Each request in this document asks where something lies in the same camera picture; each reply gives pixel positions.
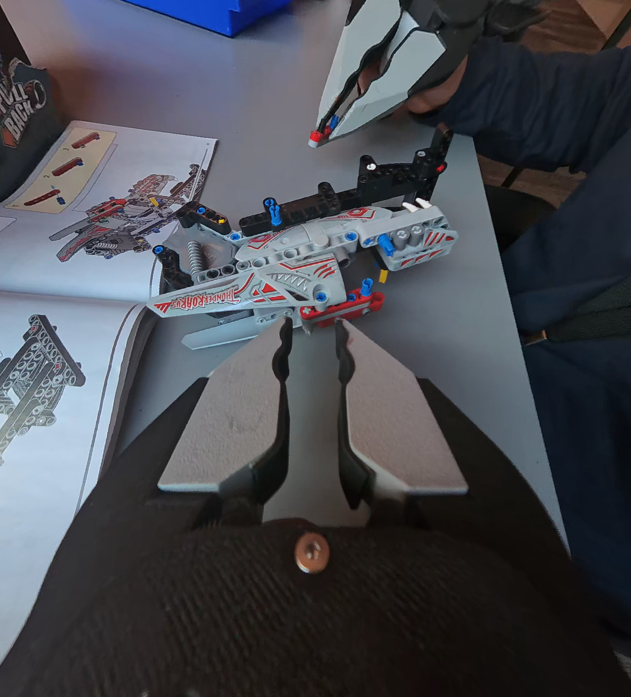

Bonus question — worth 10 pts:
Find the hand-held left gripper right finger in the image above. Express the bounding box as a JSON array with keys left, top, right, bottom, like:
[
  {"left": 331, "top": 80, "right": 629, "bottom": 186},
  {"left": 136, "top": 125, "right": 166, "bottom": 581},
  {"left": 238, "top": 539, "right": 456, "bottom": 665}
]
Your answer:
[{"left": 335, "top": 320, "right": 469, "bottom": 513}]

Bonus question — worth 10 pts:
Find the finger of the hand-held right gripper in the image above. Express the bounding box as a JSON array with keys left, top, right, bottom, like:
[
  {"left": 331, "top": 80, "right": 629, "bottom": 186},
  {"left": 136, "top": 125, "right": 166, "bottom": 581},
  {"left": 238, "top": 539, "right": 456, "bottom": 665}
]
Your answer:
[
  {"left": 331, "top": 13, "right": 448, "bottom": 138},
  {"left": 317, "top": 4, "right": 403, "bottom": 133}
]

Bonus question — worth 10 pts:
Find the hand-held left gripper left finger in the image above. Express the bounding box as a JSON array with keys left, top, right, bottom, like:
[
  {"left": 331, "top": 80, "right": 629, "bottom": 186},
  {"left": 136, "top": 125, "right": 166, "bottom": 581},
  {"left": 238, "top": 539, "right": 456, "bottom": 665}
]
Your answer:
[{"left": 158, "top": 317, "right": 293, "bottom": 513}]

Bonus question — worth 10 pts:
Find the small red white lego pin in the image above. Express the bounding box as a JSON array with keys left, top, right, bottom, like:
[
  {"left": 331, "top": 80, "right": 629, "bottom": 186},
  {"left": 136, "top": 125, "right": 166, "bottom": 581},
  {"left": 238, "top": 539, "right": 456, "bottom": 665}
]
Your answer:
[{"left": 307, "top": 115, "right": 341, "bottom": 149}]

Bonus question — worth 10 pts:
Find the red lego beam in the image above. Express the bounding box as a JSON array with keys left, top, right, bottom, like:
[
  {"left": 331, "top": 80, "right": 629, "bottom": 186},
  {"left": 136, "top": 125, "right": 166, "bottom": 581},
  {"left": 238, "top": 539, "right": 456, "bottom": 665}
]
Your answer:
[{"left": 299, "top": 278, "right": 387, "bottom": 330}]

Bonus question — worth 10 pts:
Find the grey black lego model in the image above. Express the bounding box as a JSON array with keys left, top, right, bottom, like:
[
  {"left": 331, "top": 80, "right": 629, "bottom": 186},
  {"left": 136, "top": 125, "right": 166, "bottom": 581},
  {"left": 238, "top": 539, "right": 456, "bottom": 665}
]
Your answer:
[{"left": 147, "top": 124, "right": 459, "bottom": 350}]

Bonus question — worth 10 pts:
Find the person's right forearm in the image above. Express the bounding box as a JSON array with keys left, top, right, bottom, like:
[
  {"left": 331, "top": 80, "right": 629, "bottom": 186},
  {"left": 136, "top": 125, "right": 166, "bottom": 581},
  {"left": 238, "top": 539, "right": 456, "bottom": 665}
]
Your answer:
[{"left": 438, "top": 37, "right": 631, "bottom": 176}]

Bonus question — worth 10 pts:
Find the lego instruction booklet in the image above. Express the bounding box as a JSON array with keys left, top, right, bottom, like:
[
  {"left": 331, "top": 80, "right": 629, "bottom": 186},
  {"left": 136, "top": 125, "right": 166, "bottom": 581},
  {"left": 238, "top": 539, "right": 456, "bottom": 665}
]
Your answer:
[{"left": 0, "top": 120, "right": 219, "bottom": 513}]

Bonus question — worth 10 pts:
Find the black lego box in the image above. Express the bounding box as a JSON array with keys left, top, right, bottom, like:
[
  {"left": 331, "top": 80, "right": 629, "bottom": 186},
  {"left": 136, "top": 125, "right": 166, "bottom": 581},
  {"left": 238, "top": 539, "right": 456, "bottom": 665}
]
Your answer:
[{"left": 0, "top": 11, "right": 68, "bottom": 219}]

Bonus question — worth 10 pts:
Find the person's right hand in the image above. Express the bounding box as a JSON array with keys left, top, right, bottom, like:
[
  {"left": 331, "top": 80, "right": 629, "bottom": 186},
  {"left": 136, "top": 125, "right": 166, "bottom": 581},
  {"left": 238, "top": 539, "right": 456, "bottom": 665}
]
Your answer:
[{"left": 407, "top": 60, "right": 469, "bottom": 113}]

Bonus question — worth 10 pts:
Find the blue plastic bin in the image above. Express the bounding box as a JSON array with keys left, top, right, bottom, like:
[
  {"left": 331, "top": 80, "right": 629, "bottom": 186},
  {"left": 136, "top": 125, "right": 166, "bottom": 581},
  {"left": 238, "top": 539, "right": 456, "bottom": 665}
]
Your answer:
[{"left": 130, "top": 0, "right": 322, "bottom": 38}]

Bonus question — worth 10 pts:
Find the person's dark blue clothing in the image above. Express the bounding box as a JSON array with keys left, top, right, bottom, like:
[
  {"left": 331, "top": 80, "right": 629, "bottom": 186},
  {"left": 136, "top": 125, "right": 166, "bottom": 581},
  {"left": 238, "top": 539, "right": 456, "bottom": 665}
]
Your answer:
[{"left": 501, "top": 109, "right": 631, "bottom": 660}]

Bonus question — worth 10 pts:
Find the black webbing strap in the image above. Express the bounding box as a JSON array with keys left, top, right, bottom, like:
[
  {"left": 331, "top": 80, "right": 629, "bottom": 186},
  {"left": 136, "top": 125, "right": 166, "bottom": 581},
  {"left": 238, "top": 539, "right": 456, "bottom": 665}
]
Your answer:
[{"left": 520, "top": 255, "right": 631, "bottom": 346}]

